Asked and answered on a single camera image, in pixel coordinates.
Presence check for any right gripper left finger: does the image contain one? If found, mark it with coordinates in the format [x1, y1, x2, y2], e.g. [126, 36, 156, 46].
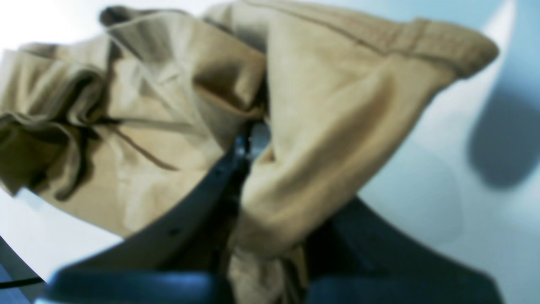
[35, 122, 270, 304]

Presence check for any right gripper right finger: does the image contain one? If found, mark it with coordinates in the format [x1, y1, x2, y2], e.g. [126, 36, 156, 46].
[305, 198, 503, 304]

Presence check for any brown t-shirt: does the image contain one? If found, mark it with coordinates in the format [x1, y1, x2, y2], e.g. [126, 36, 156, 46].
[1, 0, 499, 304]

